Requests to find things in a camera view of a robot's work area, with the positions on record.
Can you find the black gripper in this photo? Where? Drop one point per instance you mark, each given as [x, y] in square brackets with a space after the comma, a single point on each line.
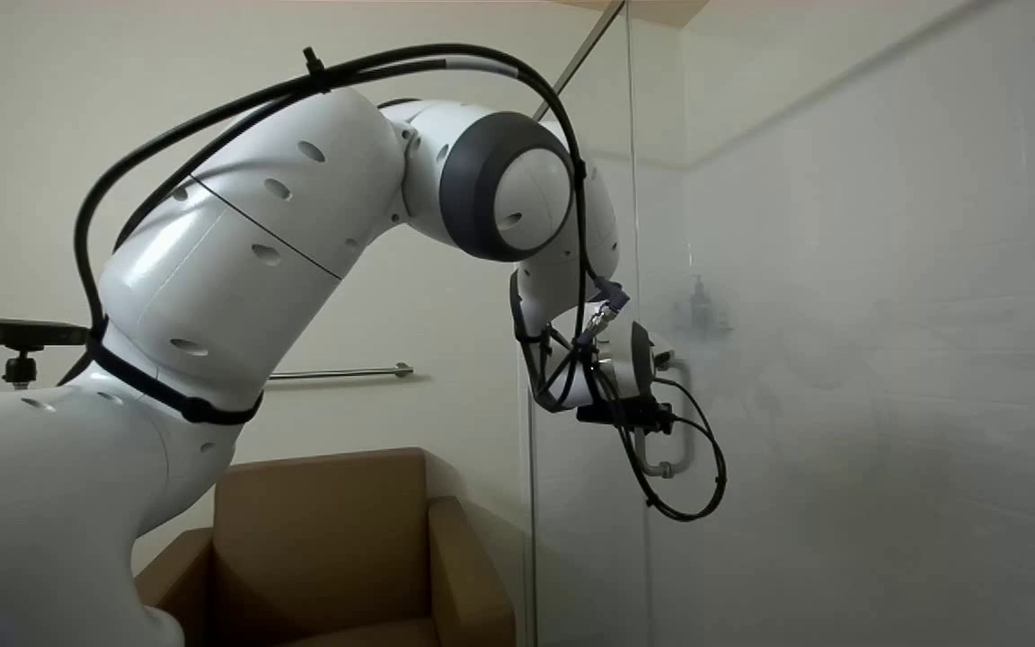
[642, 361]

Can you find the glass shower door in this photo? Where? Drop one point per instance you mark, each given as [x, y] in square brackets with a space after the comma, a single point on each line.
[877, 361]

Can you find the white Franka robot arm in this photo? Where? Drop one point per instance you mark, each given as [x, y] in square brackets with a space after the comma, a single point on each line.
[216, 263]

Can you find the metal shower support rod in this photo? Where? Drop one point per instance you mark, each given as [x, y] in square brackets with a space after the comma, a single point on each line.
[585, 56]

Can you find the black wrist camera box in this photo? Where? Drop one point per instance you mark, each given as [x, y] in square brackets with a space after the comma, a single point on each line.
[625, 414]

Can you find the chrome wall towel bar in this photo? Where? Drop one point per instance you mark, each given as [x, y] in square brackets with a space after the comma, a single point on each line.
[340, 377]

